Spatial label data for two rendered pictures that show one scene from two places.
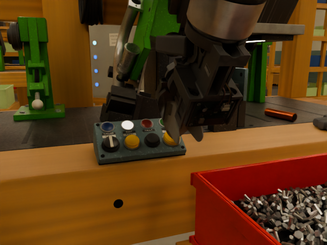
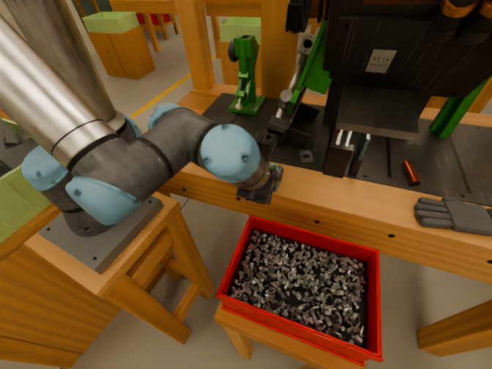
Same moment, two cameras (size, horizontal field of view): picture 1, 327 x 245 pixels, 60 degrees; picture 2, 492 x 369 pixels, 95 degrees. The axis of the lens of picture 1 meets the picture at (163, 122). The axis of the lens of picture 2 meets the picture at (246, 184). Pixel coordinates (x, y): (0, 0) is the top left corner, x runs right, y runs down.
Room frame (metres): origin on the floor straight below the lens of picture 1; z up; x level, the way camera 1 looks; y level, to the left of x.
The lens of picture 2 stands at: (0.09, -0.27, 1.41)
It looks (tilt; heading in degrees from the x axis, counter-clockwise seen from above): 47 degrees down; 43
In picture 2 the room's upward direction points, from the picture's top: 4 degrees counter-clockwise
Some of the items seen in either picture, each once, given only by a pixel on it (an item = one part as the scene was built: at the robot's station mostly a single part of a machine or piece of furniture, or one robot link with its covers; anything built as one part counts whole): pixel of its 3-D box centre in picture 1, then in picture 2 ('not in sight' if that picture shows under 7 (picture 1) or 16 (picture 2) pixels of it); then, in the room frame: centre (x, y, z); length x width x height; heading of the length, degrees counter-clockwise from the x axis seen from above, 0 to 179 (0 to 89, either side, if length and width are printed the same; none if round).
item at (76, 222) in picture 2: not in sight; (89, 203); (0.10, 0.34, 0.93); 0.15 x 0.15 x 0.10
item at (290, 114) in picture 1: (280, 114); (411, 172); (0.77, -0.32, 0.91); 0.09 x 0.02 x 0.02; 30
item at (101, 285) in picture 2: not in sight; (108, 224); (0.10, 0.34, 0.83); 0.32 x 0.32 x 0.04; 13
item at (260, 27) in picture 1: (220, 37); (374, 93); (0.76, -0.15, 1.11); 0.39 x 0.16 x 0.03; 19
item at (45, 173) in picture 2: not in sight; (65, 172); (0.10, 0.34, 1.05); 0.13 x 0.12 x 0.14; 7
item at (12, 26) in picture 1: (14, 36); (233, 50); (0.81, 0.41, 1.12); 0.07 x 0.03 x 0.08; 19
